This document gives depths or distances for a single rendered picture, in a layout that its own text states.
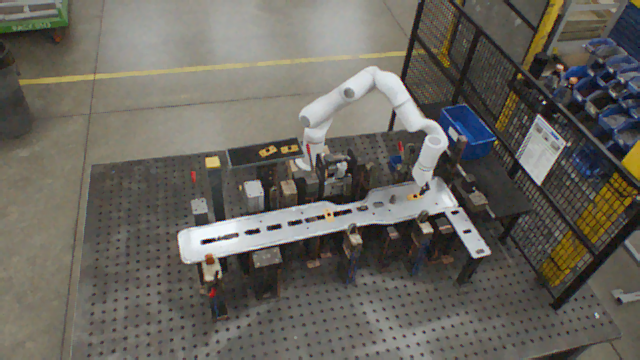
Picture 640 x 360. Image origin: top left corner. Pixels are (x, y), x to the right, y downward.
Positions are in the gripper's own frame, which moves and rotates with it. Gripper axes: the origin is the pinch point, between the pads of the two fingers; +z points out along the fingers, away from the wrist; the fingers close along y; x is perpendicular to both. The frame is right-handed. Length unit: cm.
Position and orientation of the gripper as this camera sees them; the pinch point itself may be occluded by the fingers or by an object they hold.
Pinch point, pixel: (417, 186)
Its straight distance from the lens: 239.9
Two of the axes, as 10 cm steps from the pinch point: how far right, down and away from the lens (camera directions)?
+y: 3.1, 7.3, -6.2
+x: 9.5, -1.8, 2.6
